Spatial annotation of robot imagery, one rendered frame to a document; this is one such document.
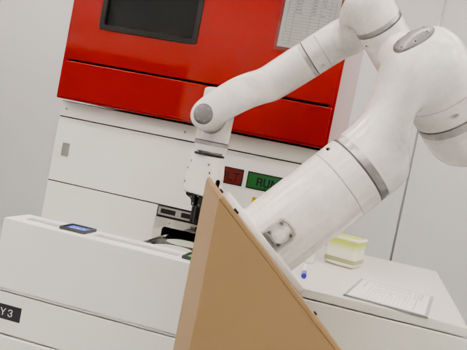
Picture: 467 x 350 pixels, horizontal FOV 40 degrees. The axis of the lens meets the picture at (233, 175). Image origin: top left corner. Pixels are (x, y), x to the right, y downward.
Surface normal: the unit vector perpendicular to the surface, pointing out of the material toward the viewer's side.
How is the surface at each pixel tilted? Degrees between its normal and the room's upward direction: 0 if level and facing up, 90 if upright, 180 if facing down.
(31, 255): 90
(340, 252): 90
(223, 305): 90
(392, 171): 105
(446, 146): 137
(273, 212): 64
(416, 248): 90
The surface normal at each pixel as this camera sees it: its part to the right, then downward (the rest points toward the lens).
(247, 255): 0.09, 0.07
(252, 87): 0.43, -0.33
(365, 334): -0.22, 0.00
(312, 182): -0.33, -0.47
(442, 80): 0.26, 0.37
